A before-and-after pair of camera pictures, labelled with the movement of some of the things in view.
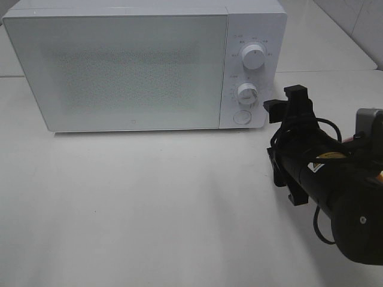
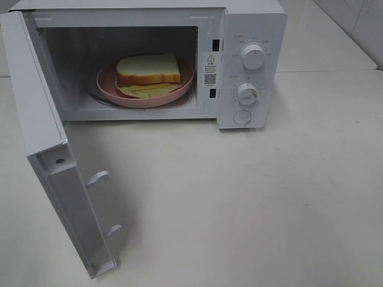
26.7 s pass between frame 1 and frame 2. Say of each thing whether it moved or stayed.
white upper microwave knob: stayed
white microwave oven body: stayed
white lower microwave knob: stayed
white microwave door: moved
